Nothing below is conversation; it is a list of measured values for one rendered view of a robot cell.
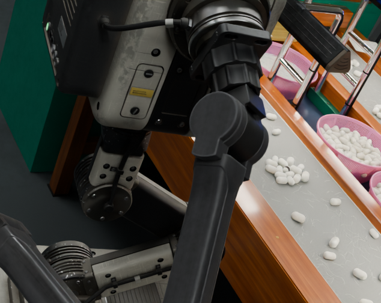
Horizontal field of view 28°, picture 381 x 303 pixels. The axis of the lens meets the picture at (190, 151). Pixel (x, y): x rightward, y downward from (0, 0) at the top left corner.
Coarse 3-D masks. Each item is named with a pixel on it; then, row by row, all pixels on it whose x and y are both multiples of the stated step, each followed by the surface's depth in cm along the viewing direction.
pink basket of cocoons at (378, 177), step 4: (380, 172) 226; (372, 176) 222; (376, 176) 225; (380, 176) 227; (372, 180) 222; (376, 180) 226; (380, 180) 228; (372, 184) 224; (376, 184) 227; (372, 188) 217; (372, 192) 216; (372, 196) 217; (376, 196) 214; (376, 200) 213; (380, 204) 212
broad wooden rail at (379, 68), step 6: (342, 30) 310; (354, 30) 315; (342, 36) 308; (360, 36) 312; (348, 42) 305; (354, 48) 303; (360, 54) 300; (366, 54) 298; (366, 60) 298; (378, 66) 293; (378, 72) 293
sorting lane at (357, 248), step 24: (264, 120) 233; (288, 144) 226; (264, 168) 211; (312, 168) 220; (264, 192) 201; (288, 192) 205; (312, 192) 210; (336, 192) 214; (288, 216) 196; (312, 216) 200; (336, 216) 204; (360, 216) 208; (312, 240) 192; (360, 240) 199; (336, 264) 187; (360, 264) 191; (336, 288) 180; (360, 288) 183
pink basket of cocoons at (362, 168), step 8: (320, 120) 240; (328, 120) 245; (336, 120) 247; (344, 120) 248; (352, 120) 248; (360, 128) 248; (368, 128) 247; (320, 136) 232; (360, 136) 249; (368, 136) 248; (376, 136) 246; (328, 144) 229; (376, 144) 246; (336, 152) 227; (344, 160) 228; (352, 160) 226; (352, 168) 229; (360, 168) 228; (368, 168) 228; (376, 168) 228; (360, 176) 232; (368, 176) 233
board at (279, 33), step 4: (276, 24) 287; (280, 24) 288; (276, 28) 284; (280, 28) 285; (284, 28) 287; (272, 32) 279; (276, 32) 281; (280, 32) 282; (284, 32) 283; (276, 36) 278; (280, 36) 279; (284, 36) 281; (276, 40) 278; (280, 40) 279; (284, 40) 280; (296, 40) 283
